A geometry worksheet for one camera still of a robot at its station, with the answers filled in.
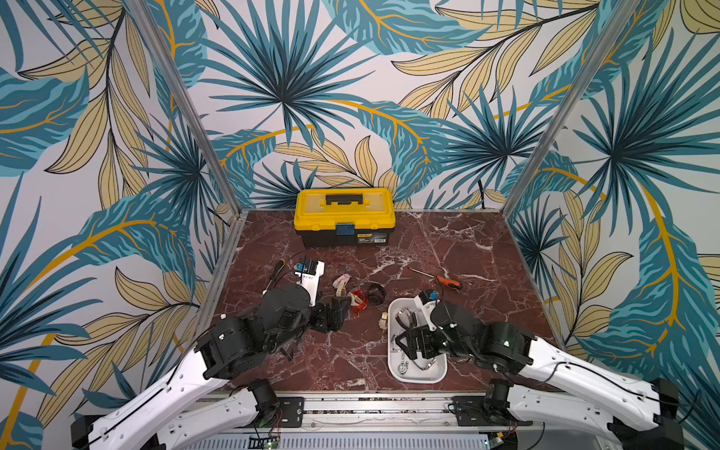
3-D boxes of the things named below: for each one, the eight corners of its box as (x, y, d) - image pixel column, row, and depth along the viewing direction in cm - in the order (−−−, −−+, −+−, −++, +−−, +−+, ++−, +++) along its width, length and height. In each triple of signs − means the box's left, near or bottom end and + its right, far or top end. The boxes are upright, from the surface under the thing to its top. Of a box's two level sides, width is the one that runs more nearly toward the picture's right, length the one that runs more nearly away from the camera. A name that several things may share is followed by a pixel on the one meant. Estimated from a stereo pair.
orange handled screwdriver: (406, 271, 104) (407, 268, 102) (408, 268, 105) (409, 264, 103) (459, 291, 99) (461, 287, 97) (460, 287, 100) (462, 283, 98)
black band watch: (368, 306, 95) (368, 302, 93) (367, 285, 100) (368, 281, 98) (385, 306, 95) (386, 302, 93) (384, 285, 100) (385, 281, 98)
